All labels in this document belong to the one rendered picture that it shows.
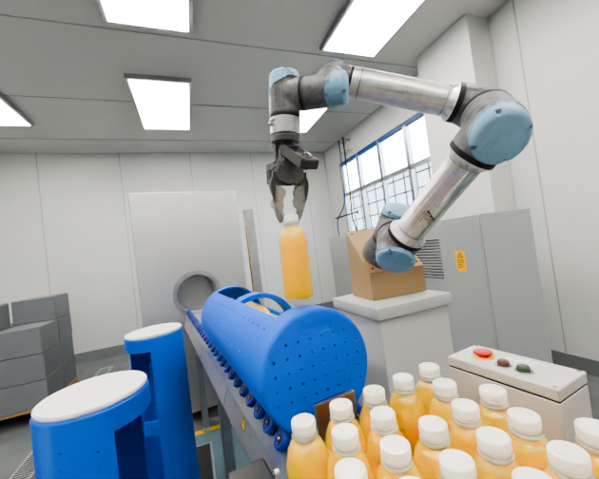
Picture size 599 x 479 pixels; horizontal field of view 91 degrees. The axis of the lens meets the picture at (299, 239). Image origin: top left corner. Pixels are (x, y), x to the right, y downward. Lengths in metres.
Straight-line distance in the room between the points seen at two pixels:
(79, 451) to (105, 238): 5.01
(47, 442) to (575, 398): 1.14
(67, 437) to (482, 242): 2.15
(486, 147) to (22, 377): 4.09
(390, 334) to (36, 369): 3.59
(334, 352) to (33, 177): 5.95
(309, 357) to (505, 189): 3.01
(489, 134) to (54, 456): 1.25
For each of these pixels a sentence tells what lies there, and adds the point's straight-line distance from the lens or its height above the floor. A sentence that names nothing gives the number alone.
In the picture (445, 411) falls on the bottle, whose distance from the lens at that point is 0.63.
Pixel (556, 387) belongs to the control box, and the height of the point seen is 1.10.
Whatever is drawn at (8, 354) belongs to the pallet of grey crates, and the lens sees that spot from 4.11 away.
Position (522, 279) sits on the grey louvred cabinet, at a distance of 2.50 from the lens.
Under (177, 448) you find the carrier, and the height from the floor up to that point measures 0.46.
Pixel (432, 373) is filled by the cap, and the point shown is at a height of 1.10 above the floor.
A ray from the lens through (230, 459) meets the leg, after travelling 1.91.
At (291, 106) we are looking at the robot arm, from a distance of 0.76.
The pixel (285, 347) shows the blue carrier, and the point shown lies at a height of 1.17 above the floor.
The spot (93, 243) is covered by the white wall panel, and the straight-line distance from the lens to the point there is 5.92.
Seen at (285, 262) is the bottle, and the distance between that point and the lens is 0.70.
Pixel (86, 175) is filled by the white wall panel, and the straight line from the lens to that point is 6.12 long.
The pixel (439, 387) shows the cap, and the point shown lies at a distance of 0.63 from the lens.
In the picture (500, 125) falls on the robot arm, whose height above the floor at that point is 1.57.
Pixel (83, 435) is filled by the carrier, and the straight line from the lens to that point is 1.04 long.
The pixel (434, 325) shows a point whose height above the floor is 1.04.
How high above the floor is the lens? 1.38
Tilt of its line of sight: 2 degrees up
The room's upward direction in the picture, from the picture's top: 7 degrees counter-clockwise
